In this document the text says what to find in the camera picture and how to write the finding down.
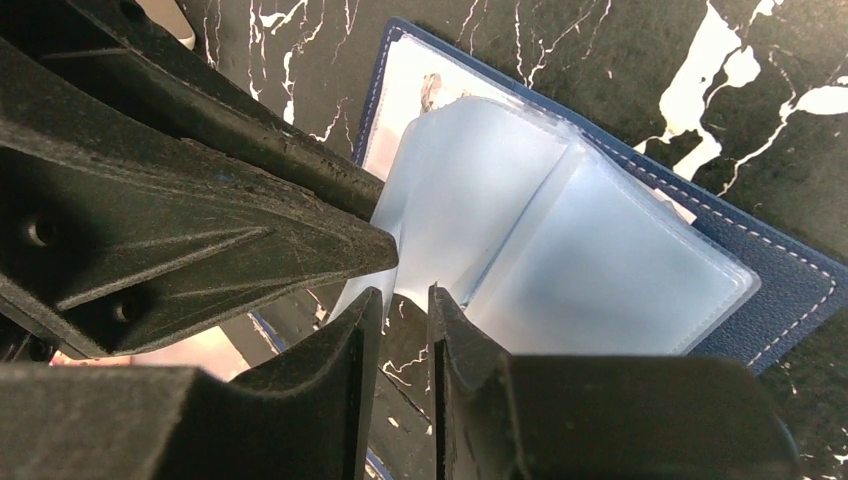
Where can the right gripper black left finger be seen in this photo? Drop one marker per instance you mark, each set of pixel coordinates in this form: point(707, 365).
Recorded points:
point(303, 414)

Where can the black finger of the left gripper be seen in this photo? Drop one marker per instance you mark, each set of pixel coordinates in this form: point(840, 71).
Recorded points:
point(145, 197)

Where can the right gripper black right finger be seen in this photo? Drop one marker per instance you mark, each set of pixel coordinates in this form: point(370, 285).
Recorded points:
point(498, 415)

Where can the navy blue card holder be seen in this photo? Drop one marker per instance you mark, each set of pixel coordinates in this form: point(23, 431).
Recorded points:
point(553, 237)

